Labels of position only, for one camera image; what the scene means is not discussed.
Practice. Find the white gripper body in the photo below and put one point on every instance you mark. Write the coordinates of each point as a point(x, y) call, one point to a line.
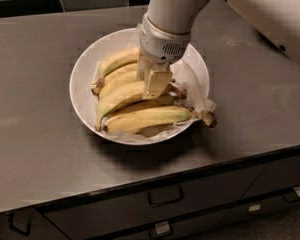
point(160, 45)

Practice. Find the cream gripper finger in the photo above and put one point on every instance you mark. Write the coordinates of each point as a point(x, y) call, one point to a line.
point(143, 68)
point(156, 78)

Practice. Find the yellow banana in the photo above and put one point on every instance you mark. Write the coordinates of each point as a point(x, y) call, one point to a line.
point(126, 68)
point(116, 60)
point(137, 120)
point(126, 95)
point(111, 83)

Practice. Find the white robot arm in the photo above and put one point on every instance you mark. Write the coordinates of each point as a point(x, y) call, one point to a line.
point(277, 20)

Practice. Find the large white bowl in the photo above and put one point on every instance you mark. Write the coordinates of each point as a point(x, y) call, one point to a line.
point(86, 70)

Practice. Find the middle dark drawer front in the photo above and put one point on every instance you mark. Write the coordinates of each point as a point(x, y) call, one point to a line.
point(104, 218)

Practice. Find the dark drawer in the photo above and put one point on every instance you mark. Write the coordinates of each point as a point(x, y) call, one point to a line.
point(28, 224)
point(244, 210)
point(278, 175)
point(104, 218)

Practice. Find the lower dark drawer front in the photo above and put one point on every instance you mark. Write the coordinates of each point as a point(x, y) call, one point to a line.
point(244, 210)

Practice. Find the right dark drawer front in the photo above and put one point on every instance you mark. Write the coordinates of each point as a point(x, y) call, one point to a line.
point(278, 175)

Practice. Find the left dark drawer front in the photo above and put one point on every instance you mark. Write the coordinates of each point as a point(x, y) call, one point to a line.
point(28, 224)

